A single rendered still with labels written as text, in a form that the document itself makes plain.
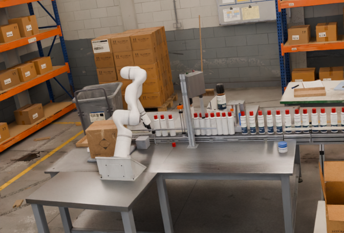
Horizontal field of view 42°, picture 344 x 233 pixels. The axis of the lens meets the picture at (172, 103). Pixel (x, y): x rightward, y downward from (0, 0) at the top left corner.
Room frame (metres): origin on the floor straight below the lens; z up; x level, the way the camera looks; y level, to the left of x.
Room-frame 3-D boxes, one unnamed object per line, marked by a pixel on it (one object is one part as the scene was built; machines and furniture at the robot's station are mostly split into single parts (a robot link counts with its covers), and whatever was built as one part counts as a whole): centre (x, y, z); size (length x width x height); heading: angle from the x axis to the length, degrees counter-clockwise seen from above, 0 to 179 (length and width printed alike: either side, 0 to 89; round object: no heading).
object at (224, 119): (3.68, -0.44, 0.98); 0.05 x 0.05 x 0.20
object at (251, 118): (3.60, -0.66, 0.98); 0.05 x 0.05 x 0.20
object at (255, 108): (4.17, -0.40, 0.86); 0.80 x 0.67 x 0.05; 70
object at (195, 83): (3.67, -0.21, 1.38); 0.17 x 0.10 x 0.19; 125
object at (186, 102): (3.64, -0.13, 1.16); 0.04 x 0.04 x 0.67; 70
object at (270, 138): (3.79, -0.13, 0.85); 1.65 x 0.11 x 0.05; 70
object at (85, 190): (3.34, 0.64, 0.81); 0.90 x 0.90 x 0.04; 66
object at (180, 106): (3.76, -0.08, 1.05); 0.10 x 0.04 x 0.33; 160
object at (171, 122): (3.84, 0.03, 0.98); 0.05 x 0.05 x 0.20
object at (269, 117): (3.55, -0.80, 0.98); 0.05 x 0.05 x 0.20
